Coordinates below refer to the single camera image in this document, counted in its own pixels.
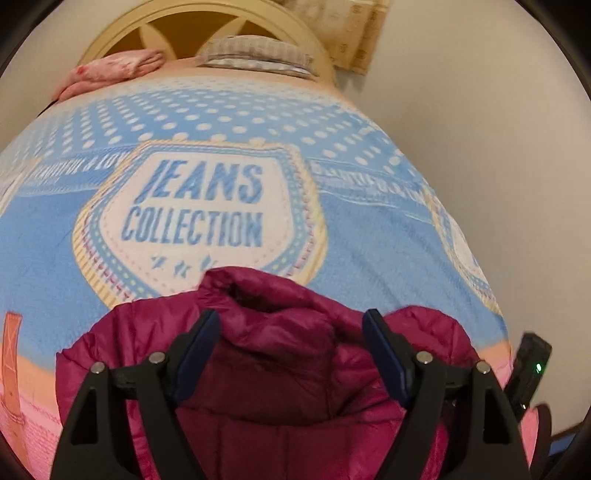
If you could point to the blue pink printed bedsheet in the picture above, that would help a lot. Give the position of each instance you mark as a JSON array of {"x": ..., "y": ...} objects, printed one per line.
[{"x": 378, "y": 249}]

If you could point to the beige floral curtain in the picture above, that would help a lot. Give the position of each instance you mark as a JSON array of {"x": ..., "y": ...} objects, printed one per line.
[{"x": 355, "y": 32}]

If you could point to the striped pillow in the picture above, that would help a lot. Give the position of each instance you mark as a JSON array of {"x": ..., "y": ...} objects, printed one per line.
[{"x": 258, "y": 53}]

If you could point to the pink floral quilt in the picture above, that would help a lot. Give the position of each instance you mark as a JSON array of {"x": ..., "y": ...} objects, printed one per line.
[{"x": 106, "y": 69}]

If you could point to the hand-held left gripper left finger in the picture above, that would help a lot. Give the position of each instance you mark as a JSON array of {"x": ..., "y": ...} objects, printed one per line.
[{"x": 199, "y": 344}]

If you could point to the magenta puffer jacket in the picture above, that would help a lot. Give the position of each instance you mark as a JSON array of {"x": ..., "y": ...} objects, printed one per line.
[{"x": 286, "y": 350}]

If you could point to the cream wooden headboard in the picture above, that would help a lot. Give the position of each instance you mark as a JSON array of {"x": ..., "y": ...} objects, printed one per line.
[{"x": 277, "y": 21}]

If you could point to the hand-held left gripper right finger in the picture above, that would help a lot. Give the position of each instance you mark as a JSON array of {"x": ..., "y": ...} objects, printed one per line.
[{"x": 383, "y": 350}]

